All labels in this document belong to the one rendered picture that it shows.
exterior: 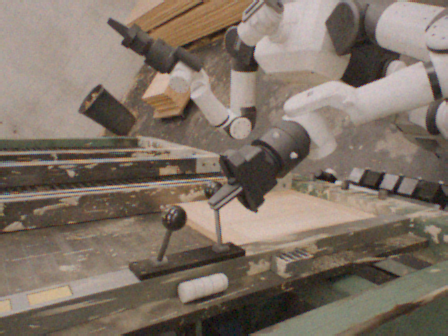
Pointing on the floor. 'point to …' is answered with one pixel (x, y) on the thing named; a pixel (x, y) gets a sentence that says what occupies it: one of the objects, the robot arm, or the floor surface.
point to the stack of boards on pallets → (187, 19)
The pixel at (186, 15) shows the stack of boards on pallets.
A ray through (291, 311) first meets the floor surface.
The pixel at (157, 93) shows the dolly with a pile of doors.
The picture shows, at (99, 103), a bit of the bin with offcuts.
